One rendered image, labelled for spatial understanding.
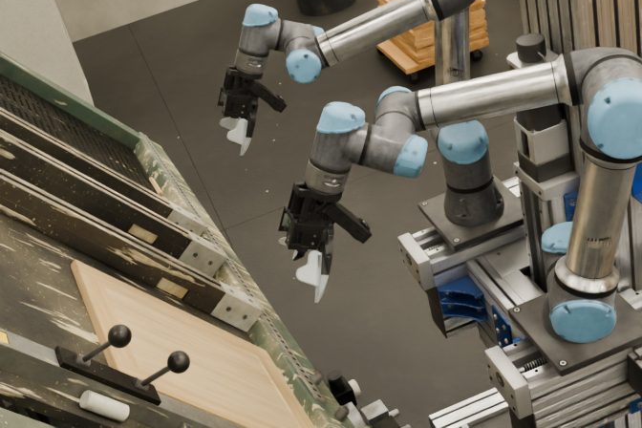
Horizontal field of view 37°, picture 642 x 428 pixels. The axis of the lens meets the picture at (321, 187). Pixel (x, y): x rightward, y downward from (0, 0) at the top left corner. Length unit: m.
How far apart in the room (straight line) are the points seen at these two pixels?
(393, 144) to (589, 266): 0.42
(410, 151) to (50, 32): 4.40
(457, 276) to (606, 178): 0.86
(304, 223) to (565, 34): 0.66
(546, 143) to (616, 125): 0.52
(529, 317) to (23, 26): 4.28
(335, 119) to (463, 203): 0.81
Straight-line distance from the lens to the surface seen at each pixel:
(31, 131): 2.63
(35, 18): 5.87
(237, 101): 2.32
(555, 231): 1.97
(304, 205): 1.71
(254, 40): 2.28
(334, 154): 1.66
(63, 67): 5.97
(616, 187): 1.70
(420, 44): 5.24
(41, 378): 1.62
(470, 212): 2.39
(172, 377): 1.92
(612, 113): 1.59
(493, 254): 2.45
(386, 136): 1.66
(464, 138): 2.32
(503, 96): 1.74
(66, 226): 2.22
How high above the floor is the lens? 2.45
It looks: 32 degrees down
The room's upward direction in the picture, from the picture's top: 15 degrees counter-clockwise
